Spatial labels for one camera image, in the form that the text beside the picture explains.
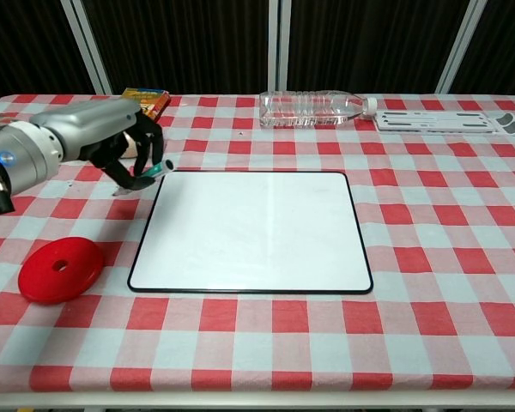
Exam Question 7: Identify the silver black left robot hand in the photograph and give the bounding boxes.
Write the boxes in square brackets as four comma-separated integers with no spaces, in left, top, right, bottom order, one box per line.
[29,98,165,191]

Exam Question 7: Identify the green and white marker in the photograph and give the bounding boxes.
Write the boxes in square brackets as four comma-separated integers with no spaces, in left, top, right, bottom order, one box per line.
[136,158,175,183]

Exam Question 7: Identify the mayonnaise squeeze bottle blue cap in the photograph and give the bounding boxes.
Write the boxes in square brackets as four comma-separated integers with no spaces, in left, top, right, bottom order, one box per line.
[120,131,140,161]

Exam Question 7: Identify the yellow orange cardboard box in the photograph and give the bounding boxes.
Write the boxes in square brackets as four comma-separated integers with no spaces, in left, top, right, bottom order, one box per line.
[121,88,172,122]

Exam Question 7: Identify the red round disc with hole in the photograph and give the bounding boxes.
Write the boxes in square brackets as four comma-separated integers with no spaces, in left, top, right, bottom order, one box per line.
[17,236,105,306]

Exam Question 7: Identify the clear plastic water bottle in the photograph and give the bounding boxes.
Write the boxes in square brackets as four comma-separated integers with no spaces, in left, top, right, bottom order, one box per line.
[258,89,379,130]

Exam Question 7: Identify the red white checkered tablecloth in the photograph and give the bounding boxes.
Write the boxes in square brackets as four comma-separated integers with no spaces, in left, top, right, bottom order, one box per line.
[0,93,515,394]

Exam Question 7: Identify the white folding stand grey pads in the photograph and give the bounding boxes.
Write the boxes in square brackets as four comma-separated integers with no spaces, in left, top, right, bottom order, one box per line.
[374,109,515,137]

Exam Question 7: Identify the white metal frame post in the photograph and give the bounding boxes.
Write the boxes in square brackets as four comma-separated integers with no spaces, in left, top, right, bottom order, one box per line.
[59,0,114,95]
[267,0,292,95]
[433,0,484,94]

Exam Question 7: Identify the white dry-erase board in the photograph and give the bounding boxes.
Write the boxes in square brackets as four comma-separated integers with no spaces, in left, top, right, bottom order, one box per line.
[127,170,374,295]

